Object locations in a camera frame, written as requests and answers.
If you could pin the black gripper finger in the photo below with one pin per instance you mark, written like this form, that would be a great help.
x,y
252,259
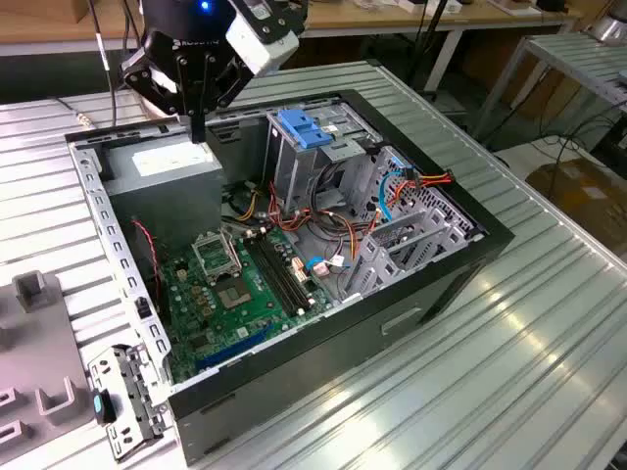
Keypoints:
x,y
223,80
142,73

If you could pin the metal disk bay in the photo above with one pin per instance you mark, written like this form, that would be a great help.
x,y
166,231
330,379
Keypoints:
x,y
379,271

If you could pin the small cardboard box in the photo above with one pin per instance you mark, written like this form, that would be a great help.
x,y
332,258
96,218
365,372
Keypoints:
x,y
84,10

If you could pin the blue drive carrier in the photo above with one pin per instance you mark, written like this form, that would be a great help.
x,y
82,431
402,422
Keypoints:
x,y
299,127

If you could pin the wooden desk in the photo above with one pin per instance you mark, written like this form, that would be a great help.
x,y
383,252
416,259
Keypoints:
x,y
49,27

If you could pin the metal drive cage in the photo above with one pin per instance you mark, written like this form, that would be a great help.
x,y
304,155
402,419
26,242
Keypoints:
x,y
289,166

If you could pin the grey power supply unit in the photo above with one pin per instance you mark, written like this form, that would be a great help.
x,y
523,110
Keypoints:
x,y
161,205

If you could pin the black RAM slot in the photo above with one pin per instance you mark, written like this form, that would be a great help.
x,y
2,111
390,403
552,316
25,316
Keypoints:
x,y
290,268
276,275
283,270
270,276

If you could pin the black case fan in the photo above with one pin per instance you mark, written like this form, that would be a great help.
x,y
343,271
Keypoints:
x,y
147,274

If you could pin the CPU socket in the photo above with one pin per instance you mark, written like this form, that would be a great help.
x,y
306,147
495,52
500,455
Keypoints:
x,y
234,295

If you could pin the green motherboard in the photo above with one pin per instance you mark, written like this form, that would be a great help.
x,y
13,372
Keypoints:
x,y
230,333

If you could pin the blue expansion slot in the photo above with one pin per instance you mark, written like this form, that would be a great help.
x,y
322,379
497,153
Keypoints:
x,y
235,347

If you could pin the grey parts rack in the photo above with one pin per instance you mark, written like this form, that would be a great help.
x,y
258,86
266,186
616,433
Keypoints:
x,y
39,352

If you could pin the black open PC case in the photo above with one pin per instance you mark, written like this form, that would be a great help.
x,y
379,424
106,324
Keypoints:
x,y
294,391

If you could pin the black retainer latch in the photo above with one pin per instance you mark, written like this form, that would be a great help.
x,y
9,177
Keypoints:
x,y
105,408

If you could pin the metal slat side table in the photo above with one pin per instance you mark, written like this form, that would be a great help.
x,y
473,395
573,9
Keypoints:
x,y
573,54

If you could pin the large cardboard box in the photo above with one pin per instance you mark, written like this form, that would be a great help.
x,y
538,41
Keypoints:
x,y
583,196

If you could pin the black case switch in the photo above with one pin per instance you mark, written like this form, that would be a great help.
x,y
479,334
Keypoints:
x,y
142,308

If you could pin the metal expansion bracket retainer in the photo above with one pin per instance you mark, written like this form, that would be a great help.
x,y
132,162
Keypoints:
x,y
130,377

